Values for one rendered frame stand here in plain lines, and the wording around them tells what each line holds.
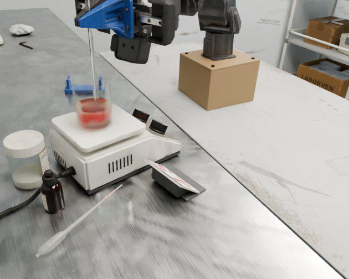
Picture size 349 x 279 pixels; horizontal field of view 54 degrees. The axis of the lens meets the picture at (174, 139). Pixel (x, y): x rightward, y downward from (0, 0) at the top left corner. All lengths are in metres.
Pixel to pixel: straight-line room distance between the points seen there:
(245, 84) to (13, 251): 0.62
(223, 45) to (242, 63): 0.06
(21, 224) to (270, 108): 0.61
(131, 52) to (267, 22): 2.21
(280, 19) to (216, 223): 2.40
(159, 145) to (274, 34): 2.29
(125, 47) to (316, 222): 0.40
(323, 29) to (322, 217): 2.24
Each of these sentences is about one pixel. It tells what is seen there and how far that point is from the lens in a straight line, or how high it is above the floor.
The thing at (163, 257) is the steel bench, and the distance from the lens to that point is 0.48.
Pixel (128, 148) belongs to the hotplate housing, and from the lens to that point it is 0.56.
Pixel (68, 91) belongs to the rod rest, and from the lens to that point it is 0.92.
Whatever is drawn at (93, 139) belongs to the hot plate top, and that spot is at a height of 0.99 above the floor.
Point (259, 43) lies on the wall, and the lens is 2.74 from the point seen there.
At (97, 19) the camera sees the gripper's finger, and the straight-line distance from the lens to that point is 0.51.
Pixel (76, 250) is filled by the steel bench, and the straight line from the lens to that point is 0.50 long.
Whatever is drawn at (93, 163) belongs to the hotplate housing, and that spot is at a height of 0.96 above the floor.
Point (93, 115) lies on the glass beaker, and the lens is 0.54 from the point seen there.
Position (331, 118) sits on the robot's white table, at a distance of 0.90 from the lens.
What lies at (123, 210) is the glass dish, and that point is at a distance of 0.52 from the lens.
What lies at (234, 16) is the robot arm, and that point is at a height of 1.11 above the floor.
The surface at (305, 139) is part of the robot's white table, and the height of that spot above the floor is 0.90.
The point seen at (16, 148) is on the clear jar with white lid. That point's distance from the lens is 0.56.
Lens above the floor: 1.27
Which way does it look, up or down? 32 degrees down
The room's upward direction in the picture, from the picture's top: 3 degrees clockwise
